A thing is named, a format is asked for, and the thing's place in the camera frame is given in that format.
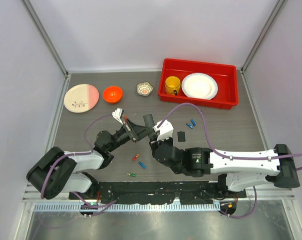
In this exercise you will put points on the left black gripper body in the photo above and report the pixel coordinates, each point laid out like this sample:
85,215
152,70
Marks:
123,136

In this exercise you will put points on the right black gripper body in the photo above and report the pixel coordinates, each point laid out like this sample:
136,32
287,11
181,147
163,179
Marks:
169,142

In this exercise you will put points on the black remote control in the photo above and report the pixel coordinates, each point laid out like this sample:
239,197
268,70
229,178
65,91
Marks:
149,123

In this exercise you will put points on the black battery cover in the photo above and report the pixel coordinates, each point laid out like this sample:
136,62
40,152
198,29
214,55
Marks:
181,136

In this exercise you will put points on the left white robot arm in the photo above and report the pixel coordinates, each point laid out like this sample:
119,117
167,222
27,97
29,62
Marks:
61,171

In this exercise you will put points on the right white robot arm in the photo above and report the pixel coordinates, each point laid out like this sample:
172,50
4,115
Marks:
274,166

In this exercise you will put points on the blue battery centre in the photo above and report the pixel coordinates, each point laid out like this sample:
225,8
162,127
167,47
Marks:
142,165

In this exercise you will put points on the orange bowl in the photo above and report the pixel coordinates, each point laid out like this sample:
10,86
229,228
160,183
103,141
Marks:
112,94

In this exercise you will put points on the small floral bowl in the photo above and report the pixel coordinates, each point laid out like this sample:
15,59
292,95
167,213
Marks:
144,89

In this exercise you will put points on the pink and cream plate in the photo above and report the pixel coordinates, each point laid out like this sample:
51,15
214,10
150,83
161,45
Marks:
81,98

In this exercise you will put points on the yellow mug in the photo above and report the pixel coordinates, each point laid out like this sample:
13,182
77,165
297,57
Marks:
172,85

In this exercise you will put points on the white paper plate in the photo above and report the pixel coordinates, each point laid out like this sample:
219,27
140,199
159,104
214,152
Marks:
199,86

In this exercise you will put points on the red plastic bin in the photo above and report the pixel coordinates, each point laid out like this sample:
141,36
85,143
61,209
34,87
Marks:
225,76

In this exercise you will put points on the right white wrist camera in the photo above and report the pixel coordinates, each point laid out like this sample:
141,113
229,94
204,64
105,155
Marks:
163,132

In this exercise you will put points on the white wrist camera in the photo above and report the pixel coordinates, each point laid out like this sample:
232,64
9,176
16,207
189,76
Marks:
163,132
118,114

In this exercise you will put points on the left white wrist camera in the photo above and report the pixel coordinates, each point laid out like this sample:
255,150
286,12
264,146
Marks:
118,114

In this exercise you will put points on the white slotted cable duct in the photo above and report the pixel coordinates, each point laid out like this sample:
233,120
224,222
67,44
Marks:
174,207

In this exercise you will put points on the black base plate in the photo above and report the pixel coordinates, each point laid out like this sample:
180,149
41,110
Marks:
159,192

